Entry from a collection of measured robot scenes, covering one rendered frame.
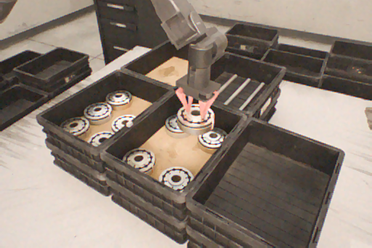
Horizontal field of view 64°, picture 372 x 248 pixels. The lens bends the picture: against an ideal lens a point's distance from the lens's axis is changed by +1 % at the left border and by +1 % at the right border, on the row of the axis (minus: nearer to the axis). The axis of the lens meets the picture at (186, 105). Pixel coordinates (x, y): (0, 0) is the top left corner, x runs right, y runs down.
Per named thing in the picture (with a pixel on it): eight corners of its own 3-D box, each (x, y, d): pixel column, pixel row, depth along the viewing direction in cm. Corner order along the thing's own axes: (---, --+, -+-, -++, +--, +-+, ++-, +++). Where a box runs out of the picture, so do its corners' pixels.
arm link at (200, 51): (184, 41, 69) (206, 46, 66) (198, 33, 74) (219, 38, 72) (183, 68, 73) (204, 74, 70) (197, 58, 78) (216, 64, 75)
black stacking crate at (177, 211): (182, 227, 79) (182, 200, 73) (104, 179, 93) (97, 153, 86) (244, 142, 106) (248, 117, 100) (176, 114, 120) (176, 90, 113)
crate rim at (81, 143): (97, 157, 87) (96, 151, 86) (35, 122, 100) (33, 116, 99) (176, 94, 114) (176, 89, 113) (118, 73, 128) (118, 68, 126)
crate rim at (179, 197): (182, 205, 74) (182, 199, 72) (97, 157, 87) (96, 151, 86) (248, 121, 101) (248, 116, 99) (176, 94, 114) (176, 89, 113)
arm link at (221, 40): (163, 30, 72) (188, 13, 66) (187, 19, 80) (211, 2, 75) (189, 73, 74) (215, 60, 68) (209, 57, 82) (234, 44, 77)
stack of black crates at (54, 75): (62, 135, 210) (44, 80, 183) (33, 122, 221) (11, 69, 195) (100, 105, 238) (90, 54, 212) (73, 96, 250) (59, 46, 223)
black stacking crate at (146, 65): (176, 113, 120) (175, 89, 113) (122, 92, 133) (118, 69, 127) (221, 73, 147) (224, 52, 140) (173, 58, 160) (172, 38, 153)
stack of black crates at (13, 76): (23, 118, 225) (7, 80, 205) (-3, 108, 236) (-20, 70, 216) (64, 93, 253) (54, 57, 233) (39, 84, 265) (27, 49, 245)
